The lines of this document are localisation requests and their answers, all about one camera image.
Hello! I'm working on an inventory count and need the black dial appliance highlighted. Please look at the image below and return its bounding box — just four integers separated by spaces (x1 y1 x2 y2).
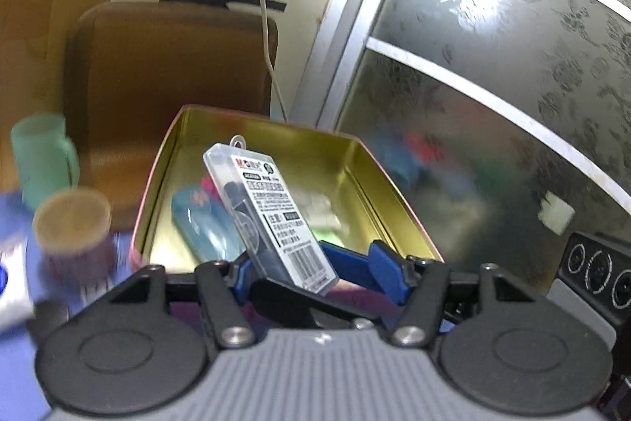
555 232 630 330

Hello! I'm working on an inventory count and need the pink gold metal tin box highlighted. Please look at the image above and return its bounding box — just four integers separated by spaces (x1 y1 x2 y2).
128 105 441 273

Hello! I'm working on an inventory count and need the frosted glass sliding door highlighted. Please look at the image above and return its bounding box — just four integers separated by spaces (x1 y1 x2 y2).
291 0 630 290

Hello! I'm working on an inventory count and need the green soft cloth item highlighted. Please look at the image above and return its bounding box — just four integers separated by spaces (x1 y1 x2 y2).
291 189 347 246

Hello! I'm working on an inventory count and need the round paper lid cup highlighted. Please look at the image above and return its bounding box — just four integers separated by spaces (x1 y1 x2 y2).
32 187 117 286

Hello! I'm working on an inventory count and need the clear plastic card case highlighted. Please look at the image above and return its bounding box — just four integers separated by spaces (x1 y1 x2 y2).
203 141 338 295

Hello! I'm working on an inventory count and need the pink knitted soft ball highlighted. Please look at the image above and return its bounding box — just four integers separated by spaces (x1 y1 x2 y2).
200 176 220 199

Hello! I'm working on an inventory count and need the blue white wet wipes pack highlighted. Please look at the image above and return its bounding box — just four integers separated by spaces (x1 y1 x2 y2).
0 235 34 332

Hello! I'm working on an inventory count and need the blue soft cloth item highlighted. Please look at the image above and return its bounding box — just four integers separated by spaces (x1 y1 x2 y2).
171 185 245 263

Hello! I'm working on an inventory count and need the green plastic mug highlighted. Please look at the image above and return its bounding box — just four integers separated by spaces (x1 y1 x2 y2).
11 112 80 210

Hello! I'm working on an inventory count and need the white charging cable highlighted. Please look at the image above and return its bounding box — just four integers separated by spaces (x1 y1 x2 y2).
250 0 290 124

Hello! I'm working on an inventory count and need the blue patterned tablecloth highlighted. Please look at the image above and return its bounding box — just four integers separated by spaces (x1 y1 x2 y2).
1 190 132 420

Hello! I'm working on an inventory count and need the brown chair backrest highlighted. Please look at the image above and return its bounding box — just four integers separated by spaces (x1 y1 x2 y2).
62 2 278 225

